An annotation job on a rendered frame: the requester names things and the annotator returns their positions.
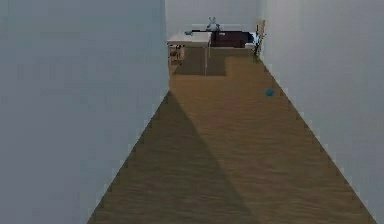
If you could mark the grey blue plush toy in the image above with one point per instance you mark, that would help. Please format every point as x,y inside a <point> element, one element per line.
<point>213,25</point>

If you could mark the small blue ball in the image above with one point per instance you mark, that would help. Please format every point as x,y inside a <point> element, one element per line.
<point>269,92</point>

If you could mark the white table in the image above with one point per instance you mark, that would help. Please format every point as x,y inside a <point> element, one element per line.
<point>193,39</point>

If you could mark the dark maroon bed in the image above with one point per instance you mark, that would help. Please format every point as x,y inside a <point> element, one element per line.
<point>230,38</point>

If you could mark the small teal object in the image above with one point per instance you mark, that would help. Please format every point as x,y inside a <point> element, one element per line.
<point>188,32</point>

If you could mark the wooden chair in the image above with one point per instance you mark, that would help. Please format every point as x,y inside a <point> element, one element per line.
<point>175,53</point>

